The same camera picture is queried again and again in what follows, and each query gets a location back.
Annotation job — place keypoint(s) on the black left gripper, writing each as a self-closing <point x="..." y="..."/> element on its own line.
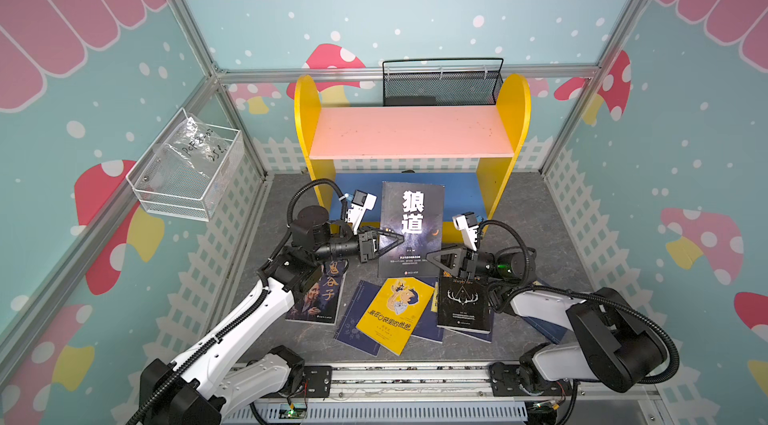
<point x="368" y="247"/>

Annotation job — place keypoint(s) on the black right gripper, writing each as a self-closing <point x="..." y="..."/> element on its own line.
<point x="466" y="263"/>

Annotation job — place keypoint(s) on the black wolf cover book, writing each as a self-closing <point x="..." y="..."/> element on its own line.
<point x="414" y="211"/>

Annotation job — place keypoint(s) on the black antler cover book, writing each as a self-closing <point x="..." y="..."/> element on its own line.
<point x="462" y="305"/>

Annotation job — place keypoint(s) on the yellow cartoon cover book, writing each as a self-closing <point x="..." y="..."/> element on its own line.
<point x="391" y="317"/>

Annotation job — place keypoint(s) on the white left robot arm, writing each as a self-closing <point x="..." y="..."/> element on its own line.
<point x="201" y="385"/>

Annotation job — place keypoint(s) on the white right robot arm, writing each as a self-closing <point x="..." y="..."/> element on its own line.
<point x="615" y="345"/>

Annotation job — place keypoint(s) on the navy book floral cover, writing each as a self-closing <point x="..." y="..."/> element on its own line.
<point x="427" y="327"/>

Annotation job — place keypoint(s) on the navy book under black book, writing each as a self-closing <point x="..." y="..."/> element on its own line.
<point x="480" y="335"/>

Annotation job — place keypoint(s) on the dark portrait cover book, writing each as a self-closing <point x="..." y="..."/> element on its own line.
<point x="321" y="303"/>

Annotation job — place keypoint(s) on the yellow bookshelf with coloured shelves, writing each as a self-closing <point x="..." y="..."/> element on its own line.
<point x="494" y="135"/>

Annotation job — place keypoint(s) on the navy book at right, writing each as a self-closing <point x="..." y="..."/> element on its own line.
<point x="546" y="326"/>

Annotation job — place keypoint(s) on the clear plastic bag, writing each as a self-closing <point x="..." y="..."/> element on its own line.
<point x="194" y="145"/>

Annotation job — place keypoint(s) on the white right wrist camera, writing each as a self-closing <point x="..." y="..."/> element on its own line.
<point x="468" y="225"/>

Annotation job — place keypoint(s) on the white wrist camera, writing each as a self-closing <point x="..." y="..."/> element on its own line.
<point x="468" y="225"/>
<point x="358" y="204"/>

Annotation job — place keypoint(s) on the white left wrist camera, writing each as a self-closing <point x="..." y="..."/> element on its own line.
<point x="358" y="204"/>

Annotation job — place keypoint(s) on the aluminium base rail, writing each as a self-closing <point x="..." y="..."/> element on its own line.
<point x="437" y="381"/>

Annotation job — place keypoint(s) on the black wire mesh basket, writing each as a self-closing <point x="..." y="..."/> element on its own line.
<point x="442" y="81"/>

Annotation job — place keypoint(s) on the grey slotted cable duct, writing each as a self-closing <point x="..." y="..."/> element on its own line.
<point x="504" y="412"/>

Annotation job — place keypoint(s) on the white wire wall basket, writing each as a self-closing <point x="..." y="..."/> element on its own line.
<point x="170" y="190"/>

